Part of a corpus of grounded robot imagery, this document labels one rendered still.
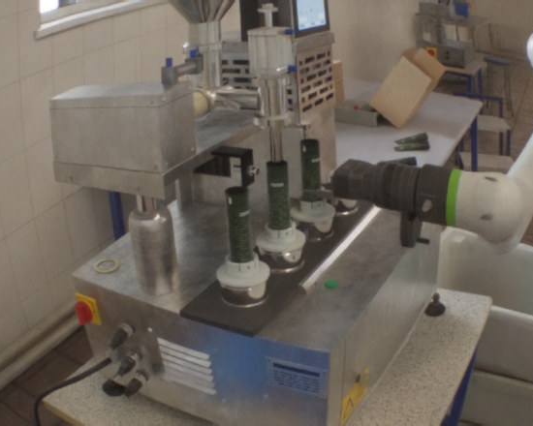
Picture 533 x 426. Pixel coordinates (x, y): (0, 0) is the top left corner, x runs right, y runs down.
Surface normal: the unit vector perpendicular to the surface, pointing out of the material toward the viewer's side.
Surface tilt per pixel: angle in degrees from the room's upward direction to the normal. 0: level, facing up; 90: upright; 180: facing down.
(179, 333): 90
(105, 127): 90
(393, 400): 0
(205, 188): 90
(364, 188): 90
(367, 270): 0
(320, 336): 0
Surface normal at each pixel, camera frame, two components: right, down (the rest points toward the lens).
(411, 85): -0.48, 0.39
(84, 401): -0.05, -0.91
